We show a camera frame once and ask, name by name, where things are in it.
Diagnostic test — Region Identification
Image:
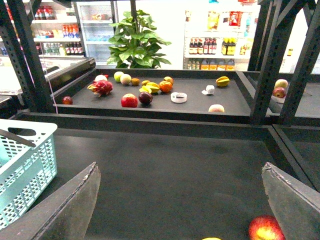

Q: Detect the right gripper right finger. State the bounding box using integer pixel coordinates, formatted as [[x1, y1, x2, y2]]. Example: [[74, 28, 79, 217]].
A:
[[261, 162, 320, 240]]

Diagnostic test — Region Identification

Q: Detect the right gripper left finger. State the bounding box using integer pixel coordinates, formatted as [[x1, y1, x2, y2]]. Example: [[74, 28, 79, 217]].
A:
[[0, 162, 101, 240]]

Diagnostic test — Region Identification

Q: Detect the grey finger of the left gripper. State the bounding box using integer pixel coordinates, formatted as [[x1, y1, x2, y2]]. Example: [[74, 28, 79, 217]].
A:
[[0, 129, 36, 148]]

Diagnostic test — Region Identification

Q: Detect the light blue plastic basket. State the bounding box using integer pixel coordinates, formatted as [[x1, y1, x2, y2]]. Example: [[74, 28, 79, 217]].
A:
[[0, 119, 58, 229]]

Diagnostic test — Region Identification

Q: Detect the yellow mango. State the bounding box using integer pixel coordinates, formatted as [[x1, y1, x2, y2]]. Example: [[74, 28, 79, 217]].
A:
[[202, 237, 222, 240]]

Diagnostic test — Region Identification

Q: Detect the red yellow apple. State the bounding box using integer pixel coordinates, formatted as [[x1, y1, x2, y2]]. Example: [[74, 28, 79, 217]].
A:
[[248, 215, 286, 240]]

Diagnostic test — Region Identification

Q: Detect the small dark red fruit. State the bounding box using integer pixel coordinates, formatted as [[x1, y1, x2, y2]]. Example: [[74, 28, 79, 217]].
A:
[[62, 96, 73, 105]]

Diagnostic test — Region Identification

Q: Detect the pink dragon fruit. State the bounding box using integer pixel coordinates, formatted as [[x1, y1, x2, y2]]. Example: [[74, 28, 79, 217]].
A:
[[87, 80, 113, 97]]

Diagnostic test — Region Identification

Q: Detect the white onion with red tip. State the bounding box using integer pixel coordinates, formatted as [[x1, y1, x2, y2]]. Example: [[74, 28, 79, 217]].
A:
[[94, 74, 109, 82]]

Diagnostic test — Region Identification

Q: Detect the left drinks shelf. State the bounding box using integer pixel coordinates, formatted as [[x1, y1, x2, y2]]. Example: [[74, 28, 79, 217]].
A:
[[0, 4, 86, 60]]

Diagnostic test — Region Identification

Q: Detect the green red apple side tray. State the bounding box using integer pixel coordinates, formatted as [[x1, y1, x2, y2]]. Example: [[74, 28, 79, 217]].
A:
[[274, 78, 289, 89]]

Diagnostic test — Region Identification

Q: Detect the pale peach fruit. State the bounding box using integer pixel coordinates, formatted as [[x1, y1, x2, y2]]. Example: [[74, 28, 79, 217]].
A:
[[208, 104, 225, 113]]

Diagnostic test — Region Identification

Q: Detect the green apple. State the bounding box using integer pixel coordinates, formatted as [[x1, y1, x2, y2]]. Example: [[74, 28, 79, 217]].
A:
[[113, 71, 124, 83]]

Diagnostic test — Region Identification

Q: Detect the red apple on shelf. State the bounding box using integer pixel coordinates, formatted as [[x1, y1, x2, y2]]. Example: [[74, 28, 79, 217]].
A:
[[120, 93, 138, 108]]

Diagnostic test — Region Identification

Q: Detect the pale green melon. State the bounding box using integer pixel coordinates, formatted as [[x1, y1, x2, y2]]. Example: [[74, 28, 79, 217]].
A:
[[120, 73, 132, 85]]

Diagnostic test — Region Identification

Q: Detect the black fruit display tray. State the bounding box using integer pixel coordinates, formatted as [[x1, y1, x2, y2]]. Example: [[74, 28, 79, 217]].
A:
[[54, 69, 254, 124]]

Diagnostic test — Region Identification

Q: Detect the dark purple plum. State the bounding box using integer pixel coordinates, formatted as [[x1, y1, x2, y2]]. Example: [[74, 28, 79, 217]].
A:
[[138, 91, 153, 105]]

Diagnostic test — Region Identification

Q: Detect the brown kiwi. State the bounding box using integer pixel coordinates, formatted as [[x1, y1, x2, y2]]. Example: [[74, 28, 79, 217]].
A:
[[131, 78, 140, 86]]

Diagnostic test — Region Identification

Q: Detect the yellow starfruit far right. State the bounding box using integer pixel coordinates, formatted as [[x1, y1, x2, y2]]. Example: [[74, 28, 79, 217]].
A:
[[216, 76, 230, 87]]

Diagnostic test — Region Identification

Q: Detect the yellow starfruit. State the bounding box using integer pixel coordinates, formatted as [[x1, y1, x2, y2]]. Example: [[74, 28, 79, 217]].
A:
[[139, 82, 160, 94], [216, 76, 230, 87]]

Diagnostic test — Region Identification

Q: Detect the glass door refrigerator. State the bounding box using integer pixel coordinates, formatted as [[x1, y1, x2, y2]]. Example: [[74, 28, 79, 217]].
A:
[[74, 0, 119, 66]]

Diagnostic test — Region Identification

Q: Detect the small orange brown fruit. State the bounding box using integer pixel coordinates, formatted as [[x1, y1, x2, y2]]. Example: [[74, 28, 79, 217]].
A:
[[141, 80, 150, 86]]

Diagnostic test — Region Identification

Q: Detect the yellow starfruit centre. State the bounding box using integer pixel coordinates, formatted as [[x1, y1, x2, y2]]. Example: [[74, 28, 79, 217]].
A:
[[139, 82, 160, 94]]

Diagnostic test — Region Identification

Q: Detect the green potted plant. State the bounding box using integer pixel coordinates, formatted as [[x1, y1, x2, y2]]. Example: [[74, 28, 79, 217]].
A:
[[106, 9, 171, 69]]

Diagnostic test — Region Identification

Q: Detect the orange red fruit behind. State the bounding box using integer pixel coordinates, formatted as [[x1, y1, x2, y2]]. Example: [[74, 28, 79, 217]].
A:
[[163, 76, 174, 85]]

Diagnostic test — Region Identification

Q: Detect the right bottle shelf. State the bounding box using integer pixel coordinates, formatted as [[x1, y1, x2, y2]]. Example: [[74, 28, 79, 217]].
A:
[[183, 8, 260, 71]]

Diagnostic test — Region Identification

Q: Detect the white tape ring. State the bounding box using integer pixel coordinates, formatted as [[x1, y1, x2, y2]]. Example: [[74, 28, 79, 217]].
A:
[[170, 91, 188, 104]]

